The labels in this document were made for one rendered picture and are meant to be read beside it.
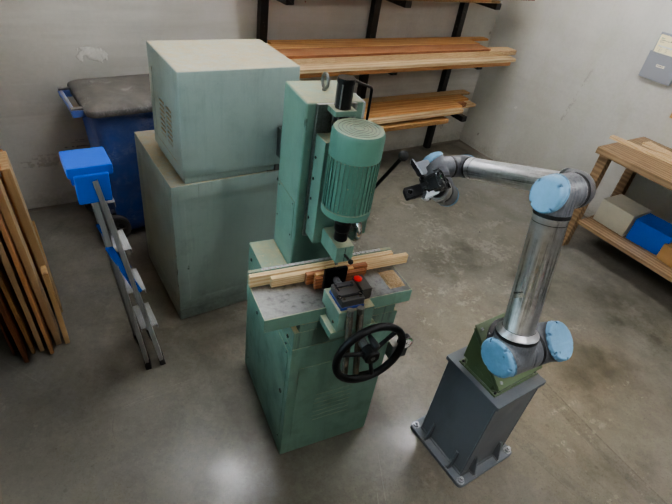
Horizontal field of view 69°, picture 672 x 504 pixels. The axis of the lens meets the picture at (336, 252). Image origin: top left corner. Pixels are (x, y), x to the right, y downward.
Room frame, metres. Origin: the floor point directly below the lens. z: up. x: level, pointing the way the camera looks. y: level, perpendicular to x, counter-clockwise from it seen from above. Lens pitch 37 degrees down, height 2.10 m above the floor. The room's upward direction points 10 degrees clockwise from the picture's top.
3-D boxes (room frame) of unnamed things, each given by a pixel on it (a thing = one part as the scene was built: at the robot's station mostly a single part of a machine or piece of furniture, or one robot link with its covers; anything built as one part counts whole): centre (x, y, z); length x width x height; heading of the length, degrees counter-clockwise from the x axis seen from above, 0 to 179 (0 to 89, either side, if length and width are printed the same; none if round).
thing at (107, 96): (2.83, 1.45, 0.48); 0.64 x 0.54 x 0.97; 131
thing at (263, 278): (1.48, 0.03, 0.93); 0.60 x 0.02 x 0.05; 120
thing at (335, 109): (1.60, 0.06, 1.54); 0.08 x 0.08 x 0.17; 30
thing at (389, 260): (1.50, -0.04, 0.92); 0.59 x 0.02 x 0.04; 120
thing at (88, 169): (1.64, 0.96, 0.58); 0.27 x 0.25 x 1.16; 128
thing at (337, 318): (1.30, -0.07, 0.92); 0.15 x 0.13 x 0.09; 120
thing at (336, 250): (1.50, 0.00, 1.03); 0.14 x 0.07 x 0.09; 30
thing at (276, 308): (1.37, -0.03, 0.87); 0.61 x 0.30 x 0.06; 120
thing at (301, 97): (1.73, 0.14, 1.16); 0.22 x 0.22 x 0.72; 30
